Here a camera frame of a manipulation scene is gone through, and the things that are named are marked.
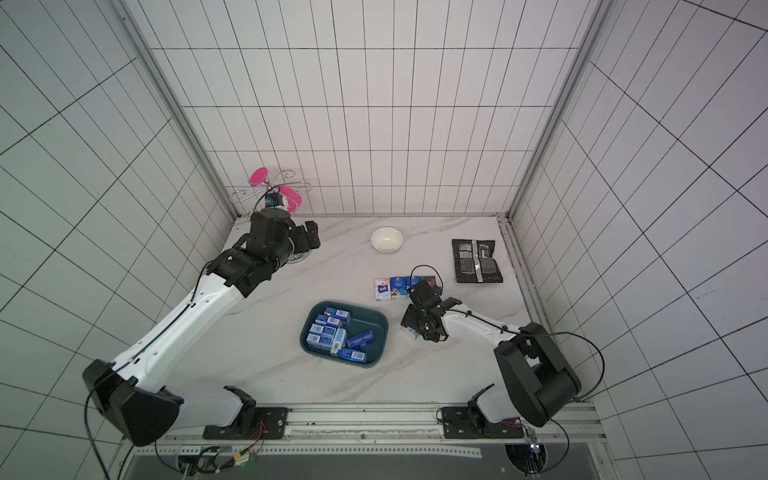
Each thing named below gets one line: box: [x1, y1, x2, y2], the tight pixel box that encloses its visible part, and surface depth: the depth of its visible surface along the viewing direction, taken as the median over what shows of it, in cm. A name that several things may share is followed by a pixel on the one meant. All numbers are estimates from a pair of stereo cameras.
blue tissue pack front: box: [339, 348, 367, 363], surface depth 81 cm
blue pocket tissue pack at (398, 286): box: [390, 276, 408, 299], surface depth 99 cm
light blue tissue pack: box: [330, 328, 347, 356], surface depth 83 cm
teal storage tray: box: [300, 301, 389, 366], surface depth 85 cm
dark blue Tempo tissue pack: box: [346, 330, 374, 349], surface depth 85 cm
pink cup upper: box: [249, 167, 269, 187], surface depth 94 cm
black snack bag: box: [452, 239, 503, 283], surface depth 106 cm
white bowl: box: [370, 226, 404, 253], surface depth 109 cm
